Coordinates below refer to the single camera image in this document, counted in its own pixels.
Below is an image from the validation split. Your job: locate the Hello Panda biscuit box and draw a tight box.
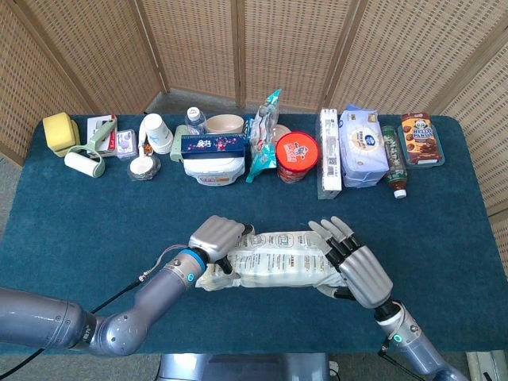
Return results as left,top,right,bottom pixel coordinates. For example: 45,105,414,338
399,112,442,164

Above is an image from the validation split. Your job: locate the small purple box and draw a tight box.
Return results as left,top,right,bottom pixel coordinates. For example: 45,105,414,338
116,129,139,160

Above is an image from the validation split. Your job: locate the beige bowl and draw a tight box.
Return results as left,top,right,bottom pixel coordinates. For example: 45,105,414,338
206,114,244,135

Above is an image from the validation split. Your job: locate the yellow sponge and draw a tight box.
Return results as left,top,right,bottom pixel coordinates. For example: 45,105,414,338
42,112,82,152

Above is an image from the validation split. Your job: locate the green tea bottle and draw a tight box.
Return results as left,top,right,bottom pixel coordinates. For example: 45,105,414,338
379,125,409,199

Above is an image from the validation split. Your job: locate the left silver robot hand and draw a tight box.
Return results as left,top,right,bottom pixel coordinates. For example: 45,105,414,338
187,214,255,275

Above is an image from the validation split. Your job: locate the white and red box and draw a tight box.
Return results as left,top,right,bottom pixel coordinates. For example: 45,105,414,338
87,114,118,154

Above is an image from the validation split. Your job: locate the navy blue long box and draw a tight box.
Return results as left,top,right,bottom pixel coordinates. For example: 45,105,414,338
180,133,249,156

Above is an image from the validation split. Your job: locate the pale blue tissue pack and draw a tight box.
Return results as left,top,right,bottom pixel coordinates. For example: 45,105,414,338
339,103,390,189

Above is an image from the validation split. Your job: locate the white plastic tub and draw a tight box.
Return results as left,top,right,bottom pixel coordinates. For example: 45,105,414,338
183,152,247,187

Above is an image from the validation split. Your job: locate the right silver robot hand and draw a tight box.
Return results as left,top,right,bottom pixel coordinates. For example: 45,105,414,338
308,216,394,310

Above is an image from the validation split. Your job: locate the teal snack bag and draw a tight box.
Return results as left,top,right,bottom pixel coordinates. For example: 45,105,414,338
244,88,283,184

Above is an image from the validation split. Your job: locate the white paper cup stack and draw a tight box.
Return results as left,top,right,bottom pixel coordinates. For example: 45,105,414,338
143,113,175,155

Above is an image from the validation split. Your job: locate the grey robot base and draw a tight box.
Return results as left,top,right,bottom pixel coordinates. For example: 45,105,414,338
158,354,333,381

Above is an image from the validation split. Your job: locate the wrapped ceramic ladle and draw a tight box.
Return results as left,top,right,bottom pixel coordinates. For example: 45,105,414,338
126,121,163,183

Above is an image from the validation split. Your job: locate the clear water bottle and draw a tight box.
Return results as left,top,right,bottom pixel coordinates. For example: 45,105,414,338
184,106,207,136

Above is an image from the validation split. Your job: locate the dark blue table cloth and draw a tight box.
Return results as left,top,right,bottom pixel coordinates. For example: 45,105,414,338
0,114,508,355

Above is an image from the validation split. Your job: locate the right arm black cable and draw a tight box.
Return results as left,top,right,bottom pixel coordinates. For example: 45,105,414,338
379,337,425,376

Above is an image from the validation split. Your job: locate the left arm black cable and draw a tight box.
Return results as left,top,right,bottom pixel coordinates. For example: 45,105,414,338
0,245,187,372

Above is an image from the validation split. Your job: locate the long white tissue pack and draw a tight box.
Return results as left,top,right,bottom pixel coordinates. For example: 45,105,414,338
316,108,343,200

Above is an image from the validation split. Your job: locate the wicker folding screen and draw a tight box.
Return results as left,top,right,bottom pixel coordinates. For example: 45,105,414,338
0,0,508,255

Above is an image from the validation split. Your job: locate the plastic sponge multipack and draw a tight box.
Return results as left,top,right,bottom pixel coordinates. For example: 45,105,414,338
195,229,350,293

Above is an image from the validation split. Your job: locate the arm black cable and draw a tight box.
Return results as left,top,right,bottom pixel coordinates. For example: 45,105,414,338
0,245,187,372
379,337,425,376

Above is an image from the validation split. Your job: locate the green lint roller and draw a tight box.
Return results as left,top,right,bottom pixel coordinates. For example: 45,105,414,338
63,117,118,179

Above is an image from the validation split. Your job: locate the white floor box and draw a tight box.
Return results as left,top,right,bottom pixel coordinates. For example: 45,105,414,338
466,351,508,381

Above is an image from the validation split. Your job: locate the pale green plastic holder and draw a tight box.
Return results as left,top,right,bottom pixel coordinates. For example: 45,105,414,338
169,125,190,164

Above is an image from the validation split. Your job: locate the orange instant noodle cup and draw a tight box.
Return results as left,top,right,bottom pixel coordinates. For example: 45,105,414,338
275,132,321,184

